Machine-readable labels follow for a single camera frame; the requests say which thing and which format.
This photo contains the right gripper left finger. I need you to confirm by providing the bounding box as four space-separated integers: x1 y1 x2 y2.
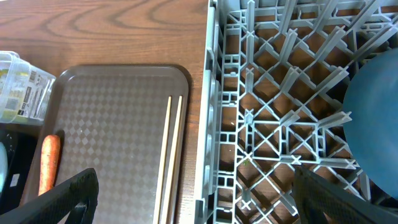
1 168 99 224

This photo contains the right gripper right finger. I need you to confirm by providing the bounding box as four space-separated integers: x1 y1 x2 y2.
292 167 397 223

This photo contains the orange carrot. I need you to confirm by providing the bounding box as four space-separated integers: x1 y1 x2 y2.
38 135 61 195

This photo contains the light blue rice bowl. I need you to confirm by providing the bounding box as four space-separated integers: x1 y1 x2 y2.
0 142 8 192

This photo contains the blue plate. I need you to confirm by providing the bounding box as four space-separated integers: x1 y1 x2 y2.
343 49 397 199

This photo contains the grey dishwasher rack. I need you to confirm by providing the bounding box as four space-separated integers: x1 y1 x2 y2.
193 0 397 223

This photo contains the dark brown serving tray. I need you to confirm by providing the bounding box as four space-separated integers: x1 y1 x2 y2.
41 65 189 223

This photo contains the clear plastic bin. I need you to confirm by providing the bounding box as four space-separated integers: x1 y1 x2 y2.
1 51 56 126

